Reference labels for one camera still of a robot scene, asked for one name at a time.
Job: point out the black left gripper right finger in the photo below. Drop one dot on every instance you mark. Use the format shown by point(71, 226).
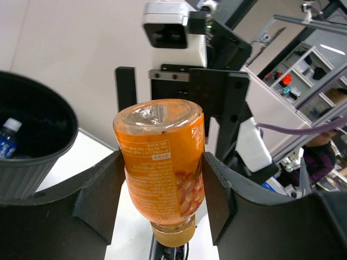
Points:
point(248, 221)

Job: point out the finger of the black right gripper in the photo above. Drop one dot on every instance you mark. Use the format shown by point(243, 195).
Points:
point(126, 87)

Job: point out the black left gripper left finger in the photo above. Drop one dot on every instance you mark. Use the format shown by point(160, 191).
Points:
point(73, 219)

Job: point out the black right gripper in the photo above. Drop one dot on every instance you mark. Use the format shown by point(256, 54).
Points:
point(220, 88)

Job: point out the orange juice bottle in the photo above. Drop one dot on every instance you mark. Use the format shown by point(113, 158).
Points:
point(162, 143)

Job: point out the blue label clear bottle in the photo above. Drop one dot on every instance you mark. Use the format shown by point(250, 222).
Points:
point(9, 137)

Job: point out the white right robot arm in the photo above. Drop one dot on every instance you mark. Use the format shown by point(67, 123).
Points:
point(252, 159)

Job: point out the black ribbed plastic bin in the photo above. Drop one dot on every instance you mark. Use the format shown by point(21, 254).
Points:
point(47, 129)

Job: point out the white storage shelf unit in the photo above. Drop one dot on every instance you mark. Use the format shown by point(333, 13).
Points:
point(301, 70)

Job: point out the person in purple jacket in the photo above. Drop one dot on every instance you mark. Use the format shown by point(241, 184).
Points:
point(319, 158)

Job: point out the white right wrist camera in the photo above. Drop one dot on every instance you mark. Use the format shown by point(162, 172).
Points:
point(177, 34)

